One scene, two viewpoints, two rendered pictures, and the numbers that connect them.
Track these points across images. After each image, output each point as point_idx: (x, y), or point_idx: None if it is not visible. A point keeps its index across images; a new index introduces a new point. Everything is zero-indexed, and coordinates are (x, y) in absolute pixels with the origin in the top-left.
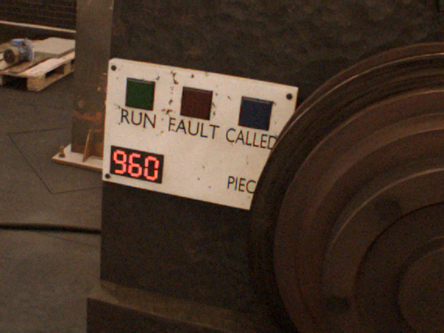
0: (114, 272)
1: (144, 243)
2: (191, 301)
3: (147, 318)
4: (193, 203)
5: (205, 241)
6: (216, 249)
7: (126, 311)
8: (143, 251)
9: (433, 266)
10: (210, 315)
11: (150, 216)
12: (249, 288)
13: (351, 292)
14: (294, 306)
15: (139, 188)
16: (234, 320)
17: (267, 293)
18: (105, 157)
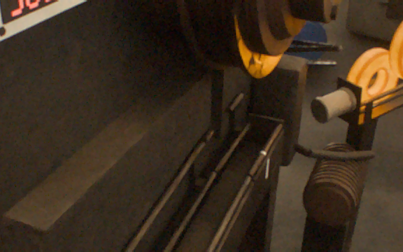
0: (17, 184)
1: (37, 110)
2: (87, 143)
3: (101, 185)
4: (68, 15)
5: (84, 56)
6: (94, 59)
7: (85, 199)
8: (38, 122)
9: None
10: (119, 134)
11: (36, 65)
12: (119, 82)
13: None
14: (262, 16)
15: (18, 33)
16: (133, 121)
17: (239, 22)
18: None
